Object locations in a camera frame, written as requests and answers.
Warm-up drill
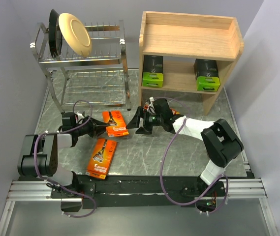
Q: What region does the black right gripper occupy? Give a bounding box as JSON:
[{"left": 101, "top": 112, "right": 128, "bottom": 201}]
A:
[{"left": 126, "top": 106, "right": 164, "bottom": 135}]

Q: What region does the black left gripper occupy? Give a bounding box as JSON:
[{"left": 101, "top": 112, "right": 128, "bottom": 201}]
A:
[{"left": 73, "top": 115, "right": 110, "bottom": 138}]

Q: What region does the orange razor box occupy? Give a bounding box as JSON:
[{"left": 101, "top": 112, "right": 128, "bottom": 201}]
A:
[
  {"left": 102, "top": 111, "right": 129, "bottom": 137},
  {"left": 171, "top": 109, "right": 181, "bottom": 115},
  {"left": 86, "top": 138, "right": 118, "bottom": 179}
]

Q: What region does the black green razor box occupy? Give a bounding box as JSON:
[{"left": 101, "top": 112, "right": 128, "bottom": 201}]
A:
[
  {"left": 194, "top": 59, "right": 220, "bottom": 92},
  {"left": 142, "top": 55, "right": 164, "bottom": 88}
]

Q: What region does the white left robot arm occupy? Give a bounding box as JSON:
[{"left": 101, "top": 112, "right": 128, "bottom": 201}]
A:
[{"left": 17, "top": 112, "right": 109, "bottom": 198}]

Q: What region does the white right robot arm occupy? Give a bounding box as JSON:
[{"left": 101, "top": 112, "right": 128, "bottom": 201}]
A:
[{"left": 126, "top": 97, "right": 244, "bottom": 196}]

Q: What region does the wooden two-tier shelf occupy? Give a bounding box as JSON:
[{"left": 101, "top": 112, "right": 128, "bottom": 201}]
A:
[{"left": 138, "top": 11, "right": 245, "bottom": 115}]

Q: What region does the chrome dish rack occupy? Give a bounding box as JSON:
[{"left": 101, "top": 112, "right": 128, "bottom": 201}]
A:
[{"left": 30, "top": 20, "right": 131, "bottom": 113}]

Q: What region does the beige wooden plate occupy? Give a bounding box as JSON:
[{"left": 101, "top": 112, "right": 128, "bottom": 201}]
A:
[{"left": 58, "top": 13, "right": 92, "bottom": 58}]

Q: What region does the black plate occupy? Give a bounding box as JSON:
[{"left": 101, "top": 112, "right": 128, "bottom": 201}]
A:
[{"left": 48, "top": 9, "right": 63, "bottom": 59}]

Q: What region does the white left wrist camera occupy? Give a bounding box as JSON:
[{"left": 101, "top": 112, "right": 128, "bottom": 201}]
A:
[{"left": 76, "top": 111, "right": 85, "bottom": 121}]

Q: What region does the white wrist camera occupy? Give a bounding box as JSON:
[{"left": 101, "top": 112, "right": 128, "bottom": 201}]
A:
[
  {"left": 144, "top": 97, "right": 155, "bottom": 114},
  {"left": 76, "top": 111, "right": 85, "bottom": 121}
]

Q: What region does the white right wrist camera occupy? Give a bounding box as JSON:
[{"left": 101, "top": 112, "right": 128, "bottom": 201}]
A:
[{"left": 144, "top": 97, "right": 155, "bottom": 114}]

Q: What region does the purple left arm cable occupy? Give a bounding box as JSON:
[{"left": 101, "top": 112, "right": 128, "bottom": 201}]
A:
[{"left": 33, "top": 99, "right": 97, "bottom": 219}]

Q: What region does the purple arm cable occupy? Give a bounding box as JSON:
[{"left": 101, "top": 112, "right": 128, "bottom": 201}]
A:
[
  {"left": 33, "top": 99, "right": 97, "bottom": 219},
  {"left": 159, "top": 97, "right": 229, "bottom": 216}
]

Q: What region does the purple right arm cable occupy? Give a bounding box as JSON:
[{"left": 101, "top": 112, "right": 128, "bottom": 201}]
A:
[{"left": 159, "top": 97, "right": 229, "bottom": 216}]

